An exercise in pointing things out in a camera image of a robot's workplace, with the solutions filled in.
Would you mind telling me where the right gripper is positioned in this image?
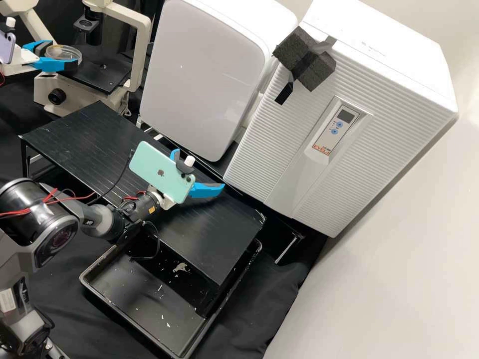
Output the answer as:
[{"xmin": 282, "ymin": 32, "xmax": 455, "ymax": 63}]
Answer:
[{"xmin": 148, "ymin": 148, "xmax": 227, "ymax": 211}]

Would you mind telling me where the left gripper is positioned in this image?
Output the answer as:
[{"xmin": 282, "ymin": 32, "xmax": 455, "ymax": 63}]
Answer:
[{"xmin": 14, "ymin": 40, "xmax": 81, "ymax": 74}]

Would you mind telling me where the petri dish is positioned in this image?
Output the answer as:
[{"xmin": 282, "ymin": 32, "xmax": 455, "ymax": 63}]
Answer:
[{"xmin": 45, "ymin": 43, "xmax": 81, "ymax": 65}]

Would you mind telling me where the black platform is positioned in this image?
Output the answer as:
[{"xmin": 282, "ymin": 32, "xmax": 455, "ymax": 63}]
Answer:
[
  {"xmin": 136, "ymin": 123, "xmax": 304, "ymax": 265},
  {"xmin": 18, "ymin": 100, "xmax": 267, "ymax": 319}
]

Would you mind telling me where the cream microscope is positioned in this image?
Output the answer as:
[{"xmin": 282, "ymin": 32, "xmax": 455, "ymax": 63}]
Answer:
[{"xmin": 0, "ymin": 0, "xmax": 153, "ymax": 117}]

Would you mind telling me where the white box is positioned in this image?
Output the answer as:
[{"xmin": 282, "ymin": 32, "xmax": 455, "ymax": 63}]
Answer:
[{"xmin": 138, "ymin": 0, "xmax": 299, "ymax": 163}]

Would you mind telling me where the black tray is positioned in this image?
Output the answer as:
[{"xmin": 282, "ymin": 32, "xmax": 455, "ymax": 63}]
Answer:
[{"xmin": 79, "ymin": 239, "xmax": 263, "ymax": 359}]

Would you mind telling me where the incubator door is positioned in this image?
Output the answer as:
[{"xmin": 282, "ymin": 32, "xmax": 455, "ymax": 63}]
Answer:
[{"xmin": 224, "ymin": 26, "xmax": 460, "ymax": 239}]

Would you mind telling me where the white incubator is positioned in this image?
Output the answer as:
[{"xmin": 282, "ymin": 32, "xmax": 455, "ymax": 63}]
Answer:
[{"xmin": 297, "ymin": 0, "xmax": 460, "ymax": 117}]

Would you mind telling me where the right wrist camera phone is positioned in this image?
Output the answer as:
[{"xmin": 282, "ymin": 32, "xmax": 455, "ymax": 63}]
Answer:
[{"xmin": 128, "ymin": 141, "xmax": 197, "ymax": 205}]

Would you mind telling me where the wrist camera phone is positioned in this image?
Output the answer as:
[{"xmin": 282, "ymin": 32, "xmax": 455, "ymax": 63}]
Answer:
[
  {"xmin": 128, "ymin": 141, "xmax": 197, "ymax": 205},
  {"xmin": 0, "ymin": 16, "xmax": 18, "ymax": 67}
]

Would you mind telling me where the left wrist camera phone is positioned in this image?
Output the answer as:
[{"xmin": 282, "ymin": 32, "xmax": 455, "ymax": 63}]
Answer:
[{"xmin": 0, "ymin": 16, "xmax": 18, "ymax": 67}]

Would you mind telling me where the black cable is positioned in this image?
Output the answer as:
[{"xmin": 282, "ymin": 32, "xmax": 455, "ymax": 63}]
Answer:
[{"xmin": 88, "ymin": 149, "xmax": 136, "ymax": 206}]

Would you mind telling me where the thin black wire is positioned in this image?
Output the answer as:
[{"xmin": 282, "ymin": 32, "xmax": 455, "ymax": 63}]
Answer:
[{"xmin": 127, "ymin": 220, "xmax": 162, "ymax": 261}]

